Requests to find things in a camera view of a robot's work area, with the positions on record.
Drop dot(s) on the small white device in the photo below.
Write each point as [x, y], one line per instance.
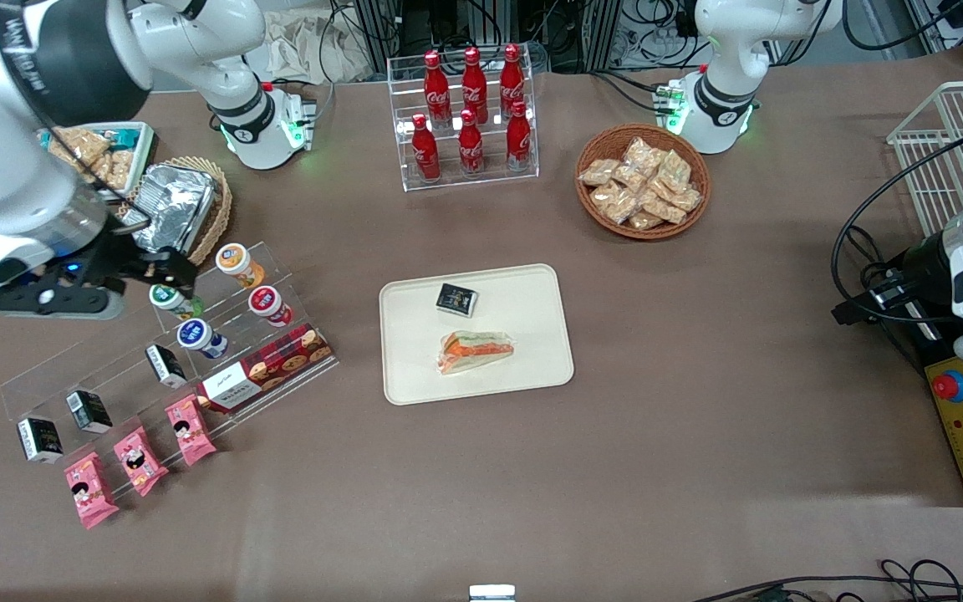
[491, 593]

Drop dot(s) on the orange lid yogurt cup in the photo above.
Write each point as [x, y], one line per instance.
[239, 263]

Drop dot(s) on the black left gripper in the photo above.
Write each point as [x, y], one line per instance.
[919, 270]

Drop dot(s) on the aluminium frame rack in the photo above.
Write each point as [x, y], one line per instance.
[415, 25]

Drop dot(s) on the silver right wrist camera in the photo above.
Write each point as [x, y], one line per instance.
[55, 303]

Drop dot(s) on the pink snack packet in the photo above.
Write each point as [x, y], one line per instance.
[191, 430]
[140, 461]
[89, 491]

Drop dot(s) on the red plaid cookie box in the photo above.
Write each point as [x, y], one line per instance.
[268, 368]

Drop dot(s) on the clear wrapped peanut snack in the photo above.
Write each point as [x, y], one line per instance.
[598, 172]
[675, 170]
[685, 199]
[642, 154]
[629, 177]
[621, 209]
[664, 209]
[645, 221]
[607, 196]

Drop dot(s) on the blue lid yogurt cup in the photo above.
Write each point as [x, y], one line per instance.
[199, 337]

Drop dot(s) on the clear wrapped rice cracker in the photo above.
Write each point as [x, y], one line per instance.
[80, 144]
[120, 170]
[99, 171]

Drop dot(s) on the aluminium foil container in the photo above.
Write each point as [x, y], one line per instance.
[172, 209]

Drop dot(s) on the teal snack packet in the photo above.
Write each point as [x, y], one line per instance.
[124, 135]

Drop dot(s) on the clear acrylic bottle rack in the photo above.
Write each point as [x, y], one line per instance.
[490, 180]

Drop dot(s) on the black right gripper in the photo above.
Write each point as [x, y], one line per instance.
[116, 257]

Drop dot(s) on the clear acrylic tiered stand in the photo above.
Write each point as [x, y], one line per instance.
[298, 284]

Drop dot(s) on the red lid yogurt cup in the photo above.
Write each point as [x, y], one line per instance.
[268, 305]

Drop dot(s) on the white rectangular snack tray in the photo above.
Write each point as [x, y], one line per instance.
[145, 155]

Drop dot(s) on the red cola bottle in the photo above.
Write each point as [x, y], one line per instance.
[474, 84]
[436, 88]
[518, 136]
[512, 79]
[425, 150]
[471, 144]

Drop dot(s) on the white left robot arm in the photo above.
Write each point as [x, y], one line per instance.
[728, 92]

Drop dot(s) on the small black snack box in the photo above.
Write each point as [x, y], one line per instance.
[40, 440]
[165, 365]
[89, 410]
[456, 299]

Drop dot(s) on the round brown wicker basket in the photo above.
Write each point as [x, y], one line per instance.
[594, 150]

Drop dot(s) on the green lid yogurt cup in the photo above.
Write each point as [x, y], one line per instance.
[168, 299]

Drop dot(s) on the crumpled beige cloth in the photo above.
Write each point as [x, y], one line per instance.
[306, 46]

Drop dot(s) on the triangle sandwich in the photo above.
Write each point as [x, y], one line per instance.
[477, 351]

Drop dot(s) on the oval wicker basket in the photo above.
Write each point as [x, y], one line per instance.
[222, 209]

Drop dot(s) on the beige plastic tray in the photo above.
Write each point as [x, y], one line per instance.
[523, 301]

